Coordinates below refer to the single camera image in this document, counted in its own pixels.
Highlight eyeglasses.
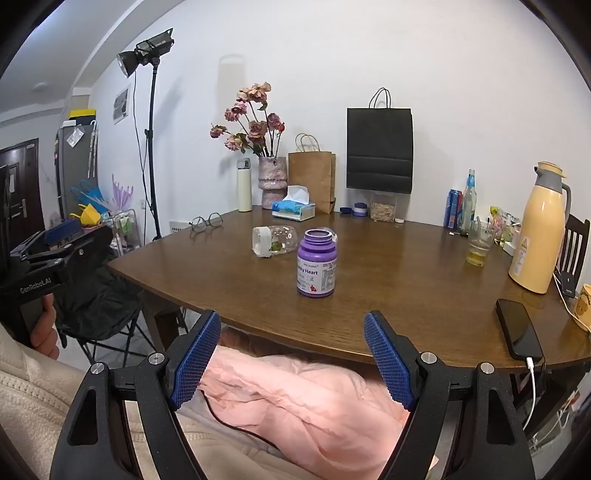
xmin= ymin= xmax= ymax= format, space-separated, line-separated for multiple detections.
xmin=188 ymin=212 xmax=226 ymax=233

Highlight black studio light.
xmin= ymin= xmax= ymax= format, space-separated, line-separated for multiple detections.
xmin=116 ymin=27 xmax=175 ymax=77

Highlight white charging cable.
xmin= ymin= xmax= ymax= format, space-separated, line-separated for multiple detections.
xmin=521 ymin=357 xmax=544 ymax=431

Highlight yellow thermos jug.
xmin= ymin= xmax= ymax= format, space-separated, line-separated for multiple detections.
xmin=508 ymin=161 xmax=572 ymax=295

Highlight black light stand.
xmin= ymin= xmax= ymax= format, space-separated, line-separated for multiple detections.
xmin=133 ymin=65 xmax=163 ymax=241

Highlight purple pill bottle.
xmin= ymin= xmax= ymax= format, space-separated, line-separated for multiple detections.
xmin=296 ymin=229 xmax=338 ymax=298

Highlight drinking glass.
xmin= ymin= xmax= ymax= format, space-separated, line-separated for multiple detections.
xmin=466 ymin=220 xmax=496 ymax=268

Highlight yellow plastic watering can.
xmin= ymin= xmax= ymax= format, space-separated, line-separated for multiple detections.
xmin=78 ymin=203 xmax=103 ymax=228

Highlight dried pink flowers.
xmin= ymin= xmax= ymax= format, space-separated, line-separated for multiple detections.
xmin=210 ymin=82 xmax=286 ymax=158

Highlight yellow mug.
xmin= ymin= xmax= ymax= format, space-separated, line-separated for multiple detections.
xmin=571 ymin=283 xmax=591 ymax=331

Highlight purple clothes hangers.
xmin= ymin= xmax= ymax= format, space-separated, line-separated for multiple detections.
xmin=112 ymin=174 xmax=136 ymax=216

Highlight dark wooden chair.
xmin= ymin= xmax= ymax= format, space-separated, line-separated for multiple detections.
xmin=553 ymin=213 xmax=591 ymax=297

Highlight black paper bag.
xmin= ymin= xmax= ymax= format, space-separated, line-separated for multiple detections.
xmin=346 ymin=87 xmax=414 ymax=195

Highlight clear glass bottle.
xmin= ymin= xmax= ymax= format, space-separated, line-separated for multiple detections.
xmin=461 ymin=169 xmax=478 ymax=234

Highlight black folding chair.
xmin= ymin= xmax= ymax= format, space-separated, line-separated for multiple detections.
xmin=52 ymin=261 xmax=160 ymax=366

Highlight blue drink can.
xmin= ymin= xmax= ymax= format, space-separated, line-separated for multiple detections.
xmin=444 ymin=188 xmax=463 ymax=230

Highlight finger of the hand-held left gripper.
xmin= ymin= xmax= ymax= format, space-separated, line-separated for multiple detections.
xmin=23 ymin=225 xmax=115 ymax=283
xmin=9 ymin=218 xmax=86 ymax=264

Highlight white wire cart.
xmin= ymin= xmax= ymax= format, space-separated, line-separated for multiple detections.
xmin=107 ymin=208 xmax=140 ymax=254

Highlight white thermos bottle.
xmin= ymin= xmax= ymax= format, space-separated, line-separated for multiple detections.
xmin=237 ymin=158 xmax=253 ymax=213

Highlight brown paper bag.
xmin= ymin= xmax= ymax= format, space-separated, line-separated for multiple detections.
xmin=288 ymin=133 xmax=337 ymax=214

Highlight blue tissue box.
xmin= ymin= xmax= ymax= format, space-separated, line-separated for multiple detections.
xmin=271 ymin=185 xmax=317 ymax=220

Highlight clear plastic cup white lid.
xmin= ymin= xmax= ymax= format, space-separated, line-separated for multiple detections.
xmin=252 ymin=224 xmax=339 ymax=258

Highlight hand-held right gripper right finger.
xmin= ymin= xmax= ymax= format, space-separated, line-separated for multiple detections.
xmin=363 ymin=310 xmax=536 ymax=480

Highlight clear jar of oats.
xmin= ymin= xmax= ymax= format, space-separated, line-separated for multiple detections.
xmin=369 ymin=191 xmax=398 ymax=223

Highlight dark wooden door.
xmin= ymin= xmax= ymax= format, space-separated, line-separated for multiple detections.
xmin=0 ymin=137 xmax=45 ymax=252

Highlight person's left forearm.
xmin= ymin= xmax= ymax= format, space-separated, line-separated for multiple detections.
xmin=0 ymin=320 xmax=134 ymax=480

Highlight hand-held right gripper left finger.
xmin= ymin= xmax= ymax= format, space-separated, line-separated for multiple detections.
xmin=51 ymin=310 xmax=222 ymax=480

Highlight person's left hand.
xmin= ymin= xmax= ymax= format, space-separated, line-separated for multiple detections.
xmin=28 ymin=295 xmax=62 ymax=359

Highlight blue clothes hangers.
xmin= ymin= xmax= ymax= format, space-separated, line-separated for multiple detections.
xmin=71 ymin=180 xmax=108 ymax=209

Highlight black smartphone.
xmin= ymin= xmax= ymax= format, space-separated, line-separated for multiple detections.
xmin=495 ymin=298 xmax=544 ymax=361

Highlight pink ceramic vase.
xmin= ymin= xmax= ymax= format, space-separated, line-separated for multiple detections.
xmin=257 ymin=156 xmax=288 ymax=210

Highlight grey refrigerator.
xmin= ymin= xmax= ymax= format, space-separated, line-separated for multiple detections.
xmin=54 ymin=122 xmax=100 ymax=223

